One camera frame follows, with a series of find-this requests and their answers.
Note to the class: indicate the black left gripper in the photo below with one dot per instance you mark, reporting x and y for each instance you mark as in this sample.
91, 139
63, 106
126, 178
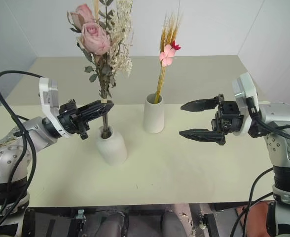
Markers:
69, 118

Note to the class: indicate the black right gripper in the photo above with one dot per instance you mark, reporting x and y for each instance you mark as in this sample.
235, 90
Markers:
227, 116

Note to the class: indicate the pink rose dried bouquet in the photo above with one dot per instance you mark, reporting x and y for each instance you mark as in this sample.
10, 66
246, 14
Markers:
95, 39

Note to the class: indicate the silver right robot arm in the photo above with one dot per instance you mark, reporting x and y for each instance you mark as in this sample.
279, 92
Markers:
280, 116

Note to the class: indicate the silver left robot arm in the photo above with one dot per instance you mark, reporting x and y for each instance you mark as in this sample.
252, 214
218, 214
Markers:
34, 133

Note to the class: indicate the golden wheat bouquet pink flower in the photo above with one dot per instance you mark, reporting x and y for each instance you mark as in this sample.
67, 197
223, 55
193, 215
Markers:
168, 53

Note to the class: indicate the rounded white bottle vase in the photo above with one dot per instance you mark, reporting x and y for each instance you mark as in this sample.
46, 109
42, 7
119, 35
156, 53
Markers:
113, 150

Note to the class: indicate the cylindrical white vase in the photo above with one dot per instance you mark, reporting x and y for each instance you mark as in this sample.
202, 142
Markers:
154, 118

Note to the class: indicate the dark grey rounded shape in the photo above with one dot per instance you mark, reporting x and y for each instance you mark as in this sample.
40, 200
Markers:
173, 224
113, 223

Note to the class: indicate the small metal table clamp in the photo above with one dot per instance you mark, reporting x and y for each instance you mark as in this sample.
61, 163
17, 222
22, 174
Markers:
81, 214

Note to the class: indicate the reddish brown object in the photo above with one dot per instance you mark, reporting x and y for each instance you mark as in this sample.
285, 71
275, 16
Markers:
258, 217

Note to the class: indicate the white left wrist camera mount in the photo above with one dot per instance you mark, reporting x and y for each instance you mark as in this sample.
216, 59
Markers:
46, 98

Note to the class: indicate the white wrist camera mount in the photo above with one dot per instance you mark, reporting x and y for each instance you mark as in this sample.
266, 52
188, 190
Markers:
46, 98
246, 86

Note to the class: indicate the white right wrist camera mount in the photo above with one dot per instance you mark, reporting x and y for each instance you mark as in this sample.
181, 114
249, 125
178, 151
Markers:
246, 86

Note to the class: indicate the black table frame bar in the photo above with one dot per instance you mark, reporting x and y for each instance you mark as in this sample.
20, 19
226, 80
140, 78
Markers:
135, 207

